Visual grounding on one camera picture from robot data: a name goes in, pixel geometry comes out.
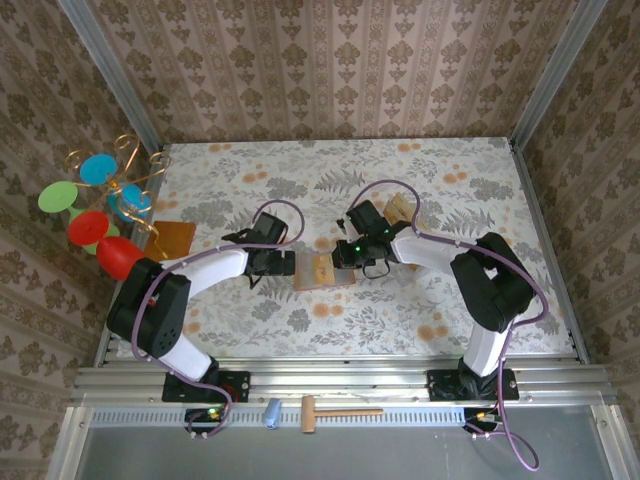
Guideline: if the small brown wooden box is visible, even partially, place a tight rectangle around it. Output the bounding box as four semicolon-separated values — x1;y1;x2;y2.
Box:
293;251;358;293

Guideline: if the floral table mat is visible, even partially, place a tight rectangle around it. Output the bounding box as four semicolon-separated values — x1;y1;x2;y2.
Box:
107;137;576;359

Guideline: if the brown wooden board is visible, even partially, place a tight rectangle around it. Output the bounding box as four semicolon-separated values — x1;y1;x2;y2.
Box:
142;221;197;261

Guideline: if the red plastic wine glass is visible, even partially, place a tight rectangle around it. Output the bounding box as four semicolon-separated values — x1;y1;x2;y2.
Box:
67;210;146;282

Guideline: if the blue grey small device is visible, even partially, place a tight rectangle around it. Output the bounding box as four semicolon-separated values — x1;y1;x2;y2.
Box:
263;398;284;430

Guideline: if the wooden mallet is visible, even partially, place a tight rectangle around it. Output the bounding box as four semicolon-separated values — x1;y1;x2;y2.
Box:
300;395;385;435

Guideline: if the controller circuit board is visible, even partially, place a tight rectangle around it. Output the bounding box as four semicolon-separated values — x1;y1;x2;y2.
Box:
185;407;226;434
464;407;504;434

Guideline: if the blue plastic wine glass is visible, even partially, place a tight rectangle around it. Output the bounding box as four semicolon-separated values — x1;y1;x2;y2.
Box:
79;153;154;224

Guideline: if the green plastic wine glass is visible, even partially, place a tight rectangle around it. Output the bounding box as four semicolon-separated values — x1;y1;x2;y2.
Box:
38;181;122;256

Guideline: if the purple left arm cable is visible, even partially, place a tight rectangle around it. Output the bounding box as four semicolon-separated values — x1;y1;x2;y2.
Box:
130;199;306;441

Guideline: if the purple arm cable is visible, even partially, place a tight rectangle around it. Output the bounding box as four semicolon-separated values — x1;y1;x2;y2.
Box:
347;179;549;471
130;199;306;441

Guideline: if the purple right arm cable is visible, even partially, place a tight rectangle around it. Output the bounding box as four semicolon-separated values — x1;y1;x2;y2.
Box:
347;179;549;471

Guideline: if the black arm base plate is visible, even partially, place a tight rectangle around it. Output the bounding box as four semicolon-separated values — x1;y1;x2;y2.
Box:
162;370;251;403
427;368;520;402

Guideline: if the aluminium front rail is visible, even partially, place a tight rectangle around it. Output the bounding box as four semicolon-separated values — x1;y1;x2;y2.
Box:
69;357;616;404

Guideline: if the aluminium table side rail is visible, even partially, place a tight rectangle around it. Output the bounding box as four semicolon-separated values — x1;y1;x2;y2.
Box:
93;144;169;369
508;139;590;366

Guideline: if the gold wire glass rack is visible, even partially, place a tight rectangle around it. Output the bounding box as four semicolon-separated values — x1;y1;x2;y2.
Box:
64;133;172;251

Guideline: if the slotted cable duct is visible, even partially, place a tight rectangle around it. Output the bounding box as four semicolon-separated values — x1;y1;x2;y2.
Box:
89;407;501;429

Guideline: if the aluminium frame post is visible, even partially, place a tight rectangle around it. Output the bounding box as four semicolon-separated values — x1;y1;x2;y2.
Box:
508;0;610;151
55;0;166;154

